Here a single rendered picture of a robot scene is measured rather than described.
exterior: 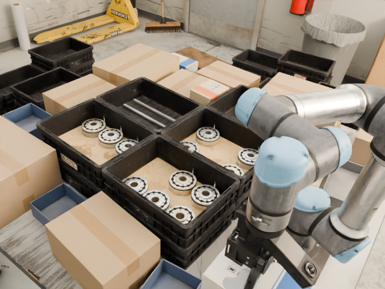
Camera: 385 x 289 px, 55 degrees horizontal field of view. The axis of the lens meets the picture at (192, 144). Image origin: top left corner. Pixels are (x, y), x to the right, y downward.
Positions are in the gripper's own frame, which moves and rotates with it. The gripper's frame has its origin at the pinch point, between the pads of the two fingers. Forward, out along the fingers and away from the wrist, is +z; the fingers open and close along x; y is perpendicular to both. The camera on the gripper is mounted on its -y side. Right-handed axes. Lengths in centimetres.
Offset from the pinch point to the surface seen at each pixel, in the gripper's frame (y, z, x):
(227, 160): 42, 28, -62
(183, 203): 41, 28, -31
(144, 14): 347, 105, -348
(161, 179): 55, 28, -36
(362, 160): -2, 36, -112
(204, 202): 34, 25, -34
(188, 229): 28.8, 18.8, -16.3
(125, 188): 55, 18, -17
